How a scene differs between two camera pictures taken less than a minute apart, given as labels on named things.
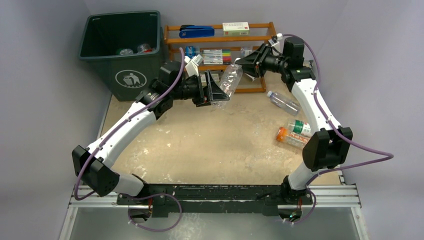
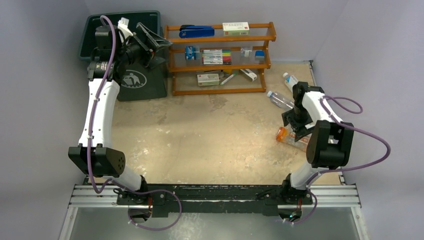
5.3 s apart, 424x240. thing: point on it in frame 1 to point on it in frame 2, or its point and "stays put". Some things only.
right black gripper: (259, 63) to (298, 121)
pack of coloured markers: (218, 56) stays put
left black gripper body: (192, 90) to (135, 52)
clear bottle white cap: (284, 103) stays put
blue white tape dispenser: (190, 51) stays put
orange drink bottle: (284, 135) stays put
